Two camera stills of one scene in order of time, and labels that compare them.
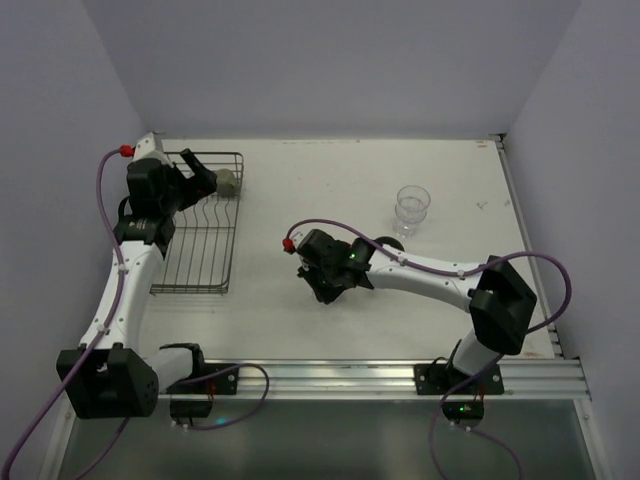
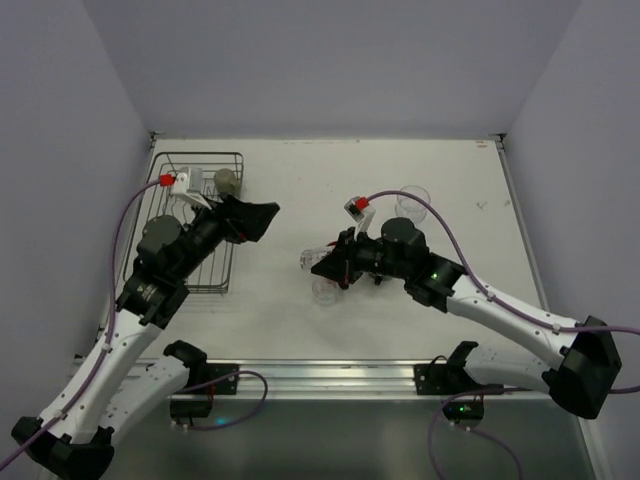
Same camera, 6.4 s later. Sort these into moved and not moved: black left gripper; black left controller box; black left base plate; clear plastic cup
Moved: black left gripper
Not moved: black left controller box; black left base plate; clear plastic cup
